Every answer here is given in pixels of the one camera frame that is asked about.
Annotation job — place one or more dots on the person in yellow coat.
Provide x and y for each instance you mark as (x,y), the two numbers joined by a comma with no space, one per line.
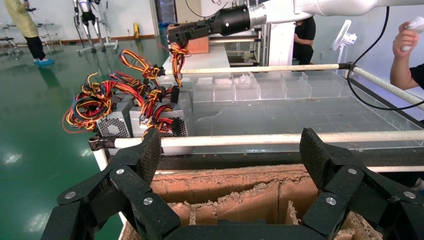
(23,16)

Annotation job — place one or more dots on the white work table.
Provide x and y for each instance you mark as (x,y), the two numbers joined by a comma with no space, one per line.
(208,61)

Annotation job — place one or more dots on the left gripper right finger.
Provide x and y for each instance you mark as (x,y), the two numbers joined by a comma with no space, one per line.
(351,188)

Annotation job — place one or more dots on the white rack leg pipe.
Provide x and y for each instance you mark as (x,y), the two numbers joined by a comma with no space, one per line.
(101,160)

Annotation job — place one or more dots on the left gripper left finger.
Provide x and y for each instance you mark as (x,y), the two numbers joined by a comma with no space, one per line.
(132,185)

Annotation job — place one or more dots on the operator black shirt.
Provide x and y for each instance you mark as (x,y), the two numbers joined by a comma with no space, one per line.
(419,76)

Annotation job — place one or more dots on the operator bare forearm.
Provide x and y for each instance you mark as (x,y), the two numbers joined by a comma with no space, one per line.
(400,73)

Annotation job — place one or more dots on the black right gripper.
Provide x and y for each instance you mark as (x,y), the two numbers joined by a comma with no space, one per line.
(232,21)

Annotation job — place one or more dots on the metal frame table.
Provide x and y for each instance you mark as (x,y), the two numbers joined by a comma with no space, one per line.
(232,40)

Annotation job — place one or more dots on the white handheld controller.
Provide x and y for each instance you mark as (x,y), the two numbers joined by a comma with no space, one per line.
(418,24)

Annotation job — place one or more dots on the yellow floor sign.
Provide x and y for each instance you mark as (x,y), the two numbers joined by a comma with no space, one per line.
(136,30)

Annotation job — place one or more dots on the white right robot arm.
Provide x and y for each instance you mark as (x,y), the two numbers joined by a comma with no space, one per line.
(298,8)

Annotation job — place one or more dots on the seated person in black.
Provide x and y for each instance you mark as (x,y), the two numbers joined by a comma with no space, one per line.
(304,31)

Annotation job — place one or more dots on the clear acrylic divider tray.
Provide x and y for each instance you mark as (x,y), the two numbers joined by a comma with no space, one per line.
(265,89)

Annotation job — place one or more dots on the grey mesh-sided power supply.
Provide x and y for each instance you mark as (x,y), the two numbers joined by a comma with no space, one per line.
(114,126)

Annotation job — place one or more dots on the rack pipe with black joint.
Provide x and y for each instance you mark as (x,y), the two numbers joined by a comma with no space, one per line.
(387,86)

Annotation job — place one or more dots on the white standing fan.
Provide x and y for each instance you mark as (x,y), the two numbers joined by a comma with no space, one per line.
(344,34)

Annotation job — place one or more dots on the dark blue crate stack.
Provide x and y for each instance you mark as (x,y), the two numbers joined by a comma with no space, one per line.
(165,11)

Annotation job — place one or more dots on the orange cardboard box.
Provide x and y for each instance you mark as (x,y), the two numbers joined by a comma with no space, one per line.
(200,46)

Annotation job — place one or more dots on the humanoid robot on stand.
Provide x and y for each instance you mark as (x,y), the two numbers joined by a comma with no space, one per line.
(87,16)

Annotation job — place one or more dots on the white pillar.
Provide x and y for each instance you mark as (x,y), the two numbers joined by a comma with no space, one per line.
(281,44)

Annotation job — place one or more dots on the black rack beam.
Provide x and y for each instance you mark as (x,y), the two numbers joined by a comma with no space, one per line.
(232,160)

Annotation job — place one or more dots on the brown cardboard divider box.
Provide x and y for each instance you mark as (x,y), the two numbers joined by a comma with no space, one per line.
(232,188)

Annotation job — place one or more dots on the metal frame rack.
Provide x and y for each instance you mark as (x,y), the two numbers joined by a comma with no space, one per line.
(49,33)
(8,41)

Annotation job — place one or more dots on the operator bare hand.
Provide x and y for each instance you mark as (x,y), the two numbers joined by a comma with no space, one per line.
(404,39)

